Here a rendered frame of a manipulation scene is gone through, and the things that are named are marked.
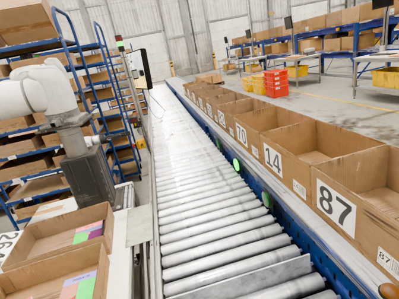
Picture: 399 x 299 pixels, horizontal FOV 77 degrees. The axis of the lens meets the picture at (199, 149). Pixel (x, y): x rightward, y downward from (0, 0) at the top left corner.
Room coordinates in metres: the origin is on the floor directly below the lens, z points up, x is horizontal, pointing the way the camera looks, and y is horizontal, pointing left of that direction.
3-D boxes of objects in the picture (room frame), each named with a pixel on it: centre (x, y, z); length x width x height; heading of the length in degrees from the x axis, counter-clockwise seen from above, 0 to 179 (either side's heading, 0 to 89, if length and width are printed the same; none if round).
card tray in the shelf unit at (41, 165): (2.22, 1.57, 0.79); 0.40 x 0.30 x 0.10; 98
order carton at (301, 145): (0.92, -0.46, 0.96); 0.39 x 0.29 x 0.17; 7
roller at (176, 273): (0.72, -0.02, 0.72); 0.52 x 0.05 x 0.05; 97
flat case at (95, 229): (0.95, 0.57, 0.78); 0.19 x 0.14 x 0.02; 14
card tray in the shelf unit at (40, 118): (2.28, 1.10, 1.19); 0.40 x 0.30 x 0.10; 97
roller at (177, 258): (0.79, -0.02, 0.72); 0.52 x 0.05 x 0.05; 97
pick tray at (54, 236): (0.94, 0.66, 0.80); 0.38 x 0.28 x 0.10; 101
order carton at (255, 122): (1.31, -0.41, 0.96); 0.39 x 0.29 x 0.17; 7
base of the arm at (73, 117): (1.25, 0.63, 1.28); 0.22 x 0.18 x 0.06; 1
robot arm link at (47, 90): (1.27, 0.64, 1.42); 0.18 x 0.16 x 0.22; 107
